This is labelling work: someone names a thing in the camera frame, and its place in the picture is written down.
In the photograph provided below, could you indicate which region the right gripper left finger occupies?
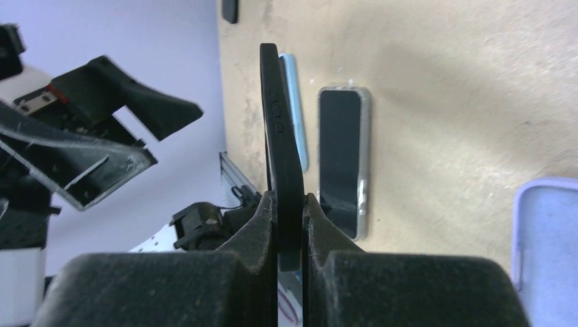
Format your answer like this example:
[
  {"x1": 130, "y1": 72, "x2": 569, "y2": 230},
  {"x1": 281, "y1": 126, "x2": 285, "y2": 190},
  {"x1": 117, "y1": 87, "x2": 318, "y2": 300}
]
[{"x1": 33, "y1": 192, "x2": 277, "y2": 326}]

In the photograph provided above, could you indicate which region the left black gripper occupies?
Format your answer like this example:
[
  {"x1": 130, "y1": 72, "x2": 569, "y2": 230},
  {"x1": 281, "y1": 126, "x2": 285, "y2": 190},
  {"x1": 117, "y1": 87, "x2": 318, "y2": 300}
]
[{"x1": 0, "y1": 22, "x2": 205, "y2": 251}]

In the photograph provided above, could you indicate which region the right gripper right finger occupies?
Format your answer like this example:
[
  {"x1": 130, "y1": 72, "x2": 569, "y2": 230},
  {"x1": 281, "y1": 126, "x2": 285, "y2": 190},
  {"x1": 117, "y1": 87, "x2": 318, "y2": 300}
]
[{"x1": 303, "y1": 194, "x2": 529, "y2": 326}]

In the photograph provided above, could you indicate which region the black phone case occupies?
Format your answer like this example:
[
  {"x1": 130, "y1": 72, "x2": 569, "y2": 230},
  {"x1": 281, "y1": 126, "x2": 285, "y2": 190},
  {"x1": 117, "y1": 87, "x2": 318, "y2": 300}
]
[{"x1": 260, "y1": 43, "x2": 304, "y2": 272}]

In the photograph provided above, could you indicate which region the black phone purple edge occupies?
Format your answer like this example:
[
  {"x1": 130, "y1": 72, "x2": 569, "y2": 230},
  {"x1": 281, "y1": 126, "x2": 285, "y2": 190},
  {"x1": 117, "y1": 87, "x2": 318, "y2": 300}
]
[{"x1": 265, "y1": 134, "x2": 274, "y2": 191}]

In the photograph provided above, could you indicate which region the clear magsafe phone case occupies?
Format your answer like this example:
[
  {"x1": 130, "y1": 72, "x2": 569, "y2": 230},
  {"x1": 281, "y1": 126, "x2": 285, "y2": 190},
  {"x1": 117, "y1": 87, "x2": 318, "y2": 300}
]
[{"x1": 318, "y1": 87, "x2": 372, "y2": 240}]

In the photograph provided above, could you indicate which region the light blue phone case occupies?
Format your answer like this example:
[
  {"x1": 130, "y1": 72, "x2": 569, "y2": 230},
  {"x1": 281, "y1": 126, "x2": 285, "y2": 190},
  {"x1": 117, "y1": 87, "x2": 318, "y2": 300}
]
[{"x1": 279, "y1": 53, "x2": 309, "y2": 172}]

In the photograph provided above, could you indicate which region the lavender phone case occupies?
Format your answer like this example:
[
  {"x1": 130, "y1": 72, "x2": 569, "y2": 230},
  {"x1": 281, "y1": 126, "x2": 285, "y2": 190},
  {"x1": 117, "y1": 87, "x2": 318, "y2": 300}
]
[{"x1": 511, "y1": 177, "x2": 577, "y2": 326}]

